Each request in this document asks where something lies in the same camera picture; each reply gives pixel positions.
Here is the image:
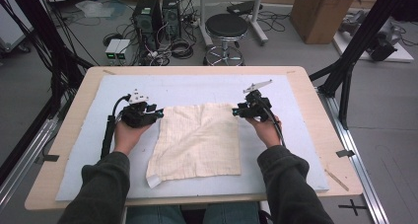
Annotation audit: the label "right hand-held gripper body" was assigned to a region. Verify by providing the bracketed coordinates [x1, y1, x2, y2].
[238, 78, 274, 122]

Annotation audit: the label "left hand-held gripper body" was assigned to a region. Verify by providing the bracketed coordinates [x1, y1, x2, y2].
[120, 89, 159, 129]

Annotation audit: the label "cream cloth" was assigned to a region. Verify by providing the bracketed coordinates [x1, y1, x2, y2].
[145, 102, 243, 189]

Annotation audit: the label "person's left hand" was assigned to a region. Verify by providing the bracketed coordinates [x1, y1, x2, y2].
[112, 117, 154, 156]

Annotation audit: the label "person's right hand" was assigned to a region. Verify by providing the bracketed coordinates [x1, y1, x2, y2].
[244, 112, 284, 149]

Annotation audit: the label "white foam mat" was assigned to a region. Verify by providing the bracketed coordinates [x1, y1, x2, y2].
[54, 73, 330, 202]

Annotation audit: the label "white power supply box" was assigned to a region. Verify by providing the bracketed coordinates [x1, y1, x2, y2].
[114, 38, 133, 62]
[104, 37, 122, 62]

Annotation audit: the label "black round stool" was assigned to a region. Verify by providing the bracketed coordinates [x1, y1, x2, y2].
[202, 13, 250, 67]

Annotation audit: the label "white metal stand leg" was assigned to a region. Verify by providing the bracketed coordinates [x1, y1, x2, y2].
[196, 0, 215, 49]
[248, 0, 269, 47]

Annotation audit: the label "large black computer tower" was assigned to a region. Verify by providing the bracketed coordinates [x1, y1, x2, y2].
[131, 0, 164, 52]

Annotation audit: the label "slim black computer tower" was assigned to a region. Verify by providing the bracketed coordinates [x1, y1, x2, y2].
[161, 0, 182, 40]

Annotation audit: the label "black flat device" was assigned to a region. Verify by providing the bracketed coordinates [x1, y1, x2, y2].
[226, 0, 264, 17]

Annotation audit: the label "black tape piece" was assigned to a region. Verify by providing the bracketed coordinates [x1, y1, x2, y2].
[335, 148, 356, 159]
[35, 153, 60, 164]

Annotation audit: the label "person's right leg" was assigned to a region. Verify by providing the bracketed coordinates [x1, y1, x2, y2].
[202, 201, 261, 224]

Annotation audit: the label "person's leg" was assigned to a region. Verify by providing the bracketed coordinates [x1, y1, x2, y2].
[125, 205, 182, 224]
[202, 201, 261, 224]

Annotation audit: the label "person's left leg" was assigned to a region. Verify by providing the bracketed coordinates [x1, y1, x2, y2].
[125, 205, 182, 224]

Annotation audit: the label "thin wooden stick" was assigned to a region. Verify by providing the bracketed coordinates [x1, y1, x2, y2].
[323, 168, 350, 192]

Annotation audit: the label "brown cardboard box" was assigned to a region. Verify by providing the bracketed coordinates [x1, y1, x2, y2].
[289, 0, 362, 45]

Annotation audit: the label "clear plastic bag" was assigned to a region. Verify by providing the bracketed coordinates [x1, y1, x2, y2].
[74, 0, 116, 19]

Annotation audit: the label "black tape cross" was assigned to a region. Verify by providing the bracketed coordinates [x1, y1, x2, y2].
[337, 198, 368, 217]

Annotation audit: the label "grey robot part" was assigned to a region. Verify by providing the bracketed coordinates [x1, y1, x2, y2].
[337, 9, 404, 62]

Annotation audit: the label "white board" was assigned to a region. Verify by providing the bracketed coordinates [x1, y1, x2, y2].
[331, 19, 415, 64]

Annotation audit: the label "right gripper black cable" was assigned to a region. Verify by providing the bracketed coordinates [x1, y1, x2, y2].
[258, 97, 287, 148]

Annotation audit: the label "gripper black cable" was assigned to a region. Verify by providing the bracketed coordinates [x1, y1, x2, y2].
[258, 97, 287, 148]
[100, 93, 132, 160]

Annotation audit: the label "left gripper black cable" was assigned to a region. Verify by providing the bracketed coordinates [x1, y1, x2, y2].
[100, 93, 132, 160]

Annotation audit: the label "coiled black cable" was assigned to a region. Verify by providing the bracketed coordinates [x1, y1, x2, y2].
[170, 38, 195, 60]

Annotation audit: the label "black floor cables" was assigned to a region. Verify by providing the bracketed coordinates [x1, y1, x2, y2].
[257, 9, 292, 34]

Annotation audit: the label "aluminium rail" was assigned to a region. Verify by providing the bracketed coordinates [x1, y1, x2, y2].
[0, 117, 61, 212]
[316, 87, 390, 224]

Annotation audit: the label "black frame post with cables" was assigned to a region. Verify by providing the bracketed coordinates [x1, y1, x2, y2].
[0, 0, 94, 120]

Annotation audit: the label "black metal frame post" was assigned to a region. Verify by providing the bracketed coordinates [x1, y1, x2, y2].
[309, 0, 410, 131]

